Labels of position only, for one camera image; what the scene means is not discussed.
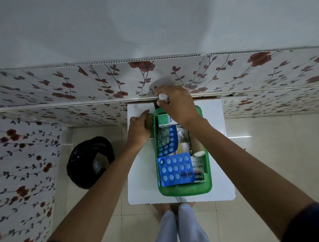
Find person's right hand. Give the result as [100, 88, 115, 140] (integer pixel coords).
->
[153, 85, 203, 129]

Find person's left hand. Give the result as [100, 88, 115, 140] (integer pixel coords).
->
[126, 109, 151, 150]

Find dark bottle with white cap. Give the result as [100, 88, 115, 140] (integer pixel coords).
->
[154, 93, 170, 111]

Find tan bandage roll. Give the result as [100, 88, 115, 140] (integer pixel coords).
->
[145, 113, 155, 139]

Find person's right forearm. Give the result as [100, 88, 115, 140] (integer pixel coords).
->
[187, 117, 316, 241]

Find person's left forearm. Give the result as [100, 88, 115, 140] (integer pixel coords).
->
[47, 143, 147, 242]

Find white and green medicine box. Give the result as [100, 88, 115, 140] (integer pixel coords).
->
[157, 114, 178, 128]

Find curved blue blister pack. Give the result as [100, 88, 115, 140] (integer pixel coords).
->
[157, 125, 179, 158]

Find silver foil pill strip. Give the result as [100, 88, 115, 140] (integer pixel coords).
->
[176, 128, 187, 143]

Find pale yellow packet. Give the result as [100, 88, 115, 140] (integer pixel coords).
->
[176, 142, 191, 155]

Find tan roll with white end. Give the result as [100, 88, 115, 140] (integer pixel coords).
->
[188, 132, 206, 158]

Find large blue blister pack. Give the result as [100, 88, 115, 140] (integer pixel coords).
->
[158, 152, 195, 187]

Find black bin bag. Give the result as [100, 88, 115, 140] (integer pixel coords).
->
[66, 136, 115, 190]

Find white box with red label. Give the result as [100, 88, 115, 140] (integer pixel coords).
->
[190, 156, 208, 183]

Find green plastic basket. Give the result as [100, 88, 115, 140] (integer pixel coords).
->
[153, 105, 213, 197]

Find person's bare foot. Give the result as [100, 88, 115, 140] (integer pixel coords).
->
[153, 203, 178, 222]

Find white trousers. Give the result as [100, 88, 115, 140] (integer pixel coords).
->
[155, 203, 210, 242]

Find dark blue sleeve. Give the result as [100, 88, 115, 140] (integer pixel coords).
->
[281, 201, 319, 242]

